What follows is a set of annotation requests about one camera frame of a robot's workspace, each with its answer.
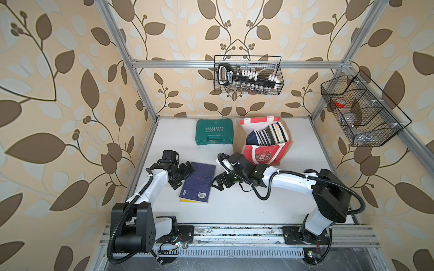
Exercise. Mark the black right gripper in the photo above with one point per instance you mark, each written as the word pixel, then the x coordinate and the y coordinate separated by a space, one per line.
pixel 224 176

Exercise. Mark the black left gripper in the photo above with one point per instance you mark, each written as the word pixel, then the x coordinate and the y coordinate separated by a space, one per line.
pixel 185 173

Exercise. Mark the worn purple barcode book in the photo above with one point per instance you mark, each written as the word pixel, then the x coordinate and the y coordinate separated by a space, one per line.
pixel 197 186

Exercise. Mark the navy book bottom stack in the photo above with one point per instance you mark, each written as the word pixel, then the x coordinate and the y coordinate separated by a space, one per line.
pixel 252 139

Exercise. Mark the burlap canvas bag red front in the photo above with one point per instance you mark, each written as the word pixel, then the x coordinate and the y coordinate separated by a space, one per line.
pixel 271 155

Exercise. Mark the black brown cover book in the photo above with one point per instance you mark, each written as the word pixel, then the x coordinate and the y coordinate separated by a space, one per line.
pixel 274 134

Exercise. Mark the black wolf cover book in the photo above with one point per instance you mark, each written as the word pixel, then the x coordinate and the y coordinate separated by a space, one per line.
pixel 280 132

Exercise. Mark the purple navy barcode book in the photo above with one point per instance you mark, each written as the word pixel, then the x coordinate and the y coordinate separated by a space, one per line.
pixel 259 138

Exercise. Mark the navy book dragon cover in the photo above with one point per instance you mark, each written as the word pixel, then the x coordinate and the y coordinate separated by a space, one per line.
pixel 264 138

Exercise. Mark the navy book small yellow label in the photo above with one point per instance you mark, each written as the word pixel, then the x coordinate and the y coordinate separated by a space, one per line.
pixel 269 136

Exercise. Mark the blue book yellow label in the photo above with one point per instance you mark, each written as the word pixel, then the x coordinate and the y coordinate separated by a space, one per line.
pixel 284 132

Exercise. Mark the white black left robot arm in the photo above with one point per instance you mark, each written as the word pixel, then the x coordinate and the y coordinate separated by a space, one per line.
pixel 134 228

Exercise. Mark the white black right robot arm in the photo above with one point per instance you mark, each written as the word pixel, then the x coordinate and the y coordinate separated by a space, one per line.
pixel 334 200

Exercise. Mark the green plastic tool case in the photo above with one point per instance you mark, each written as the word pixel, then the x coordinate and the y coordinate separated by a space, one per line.
pixel 210 132

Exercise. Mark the black socket wrench set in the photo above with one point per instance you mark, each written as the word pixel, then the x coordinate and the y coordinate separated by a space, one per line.
pixel 226 76

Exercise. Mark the small circuit board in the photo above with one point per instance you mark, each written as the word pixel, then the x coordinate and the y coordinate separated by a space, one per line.
pixel 311 257

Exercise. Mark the red tape roll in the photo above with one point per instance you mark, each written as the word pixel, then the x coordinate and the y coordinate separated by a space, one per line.
pixel 340 103

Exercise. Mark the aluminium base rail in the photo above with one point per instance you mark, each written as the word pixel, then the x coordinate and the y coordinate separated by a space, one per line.
pixel 261 241

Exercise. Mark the black wire basket back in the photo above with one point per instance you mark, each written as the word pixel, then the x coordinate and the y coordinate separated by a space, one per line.
pixel 265 65

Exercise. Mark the black wire basket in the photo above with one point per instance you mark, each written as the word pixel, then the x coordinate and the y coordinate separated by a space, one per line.
pixel 265 65
pixel 372 117

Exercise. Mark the black wire basket right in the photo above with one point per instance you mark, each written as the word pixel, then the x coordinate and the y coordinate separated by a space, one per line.
pixel 372 117

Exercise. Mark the aluminium frame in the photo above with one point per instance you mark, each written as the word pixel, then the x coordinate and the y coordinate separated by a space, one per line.
pixel 132 65

